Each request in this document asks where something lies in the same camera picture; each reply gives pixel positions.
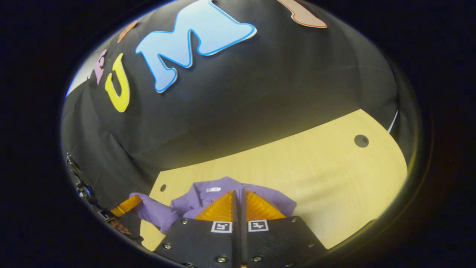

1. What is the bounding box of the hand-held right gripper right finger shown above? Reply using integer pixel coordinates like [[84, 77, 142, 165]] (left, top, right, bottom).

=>
[[240, 189, 328, 268]]

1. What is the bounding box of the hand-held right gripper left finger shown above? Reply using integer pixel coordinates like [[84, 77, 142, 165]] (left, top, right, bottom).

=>
[[153, 190, 241, 268]]

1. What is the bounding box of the purple garment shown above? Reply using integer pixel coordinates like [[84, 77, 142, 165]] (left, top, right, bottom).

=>
[[129, 176, 298, 234]]

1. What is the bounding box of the white cable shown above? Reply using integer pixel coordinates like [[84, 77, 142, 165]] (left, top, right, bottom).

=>
[[387, 110, 399, 134]]

